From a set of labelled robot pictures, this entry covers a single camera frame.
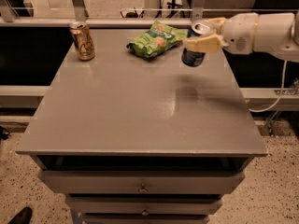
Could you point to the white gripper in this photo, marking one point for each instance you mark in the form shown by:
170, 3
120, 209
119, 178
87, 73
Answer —
239, 34

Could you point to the blue pepsi can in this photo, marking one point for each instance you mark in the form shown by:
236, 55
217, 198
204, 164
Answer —
196, 43

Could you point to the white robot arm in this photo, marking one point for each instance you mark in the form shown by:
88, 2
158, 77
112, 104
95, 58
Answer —
277, 35

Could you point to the green rice chip bag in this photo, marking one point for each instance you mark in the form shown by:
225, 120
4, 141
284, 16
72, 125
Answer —
158, 39

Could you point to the orange soda can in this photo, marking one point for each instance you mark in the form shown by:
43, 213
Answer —
82, 40

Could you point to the grey drawer cabinet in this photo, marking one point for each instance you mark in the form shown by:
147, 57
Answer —
118, 112

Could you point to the middle grey drawer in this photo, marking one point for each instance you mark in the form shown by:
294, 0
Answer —
152, 205

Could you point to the grey drawer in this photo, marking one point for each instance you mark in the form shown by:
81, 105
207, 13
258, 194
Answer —
150, 182
150, 219
152, 205

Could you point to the bottom grey drawer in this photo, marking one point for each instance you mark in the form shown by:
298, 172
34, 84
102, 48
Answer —
150, 219

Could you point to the top grey drawer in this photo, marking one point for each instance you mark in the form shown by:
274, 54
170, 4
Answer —
150, 182

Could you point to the metal railing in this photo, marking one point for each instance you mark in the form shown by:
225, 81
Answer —
131, 13

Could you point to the black shoe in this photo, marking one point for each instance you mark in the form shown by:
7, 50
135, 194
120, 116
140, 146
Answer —
23, 217

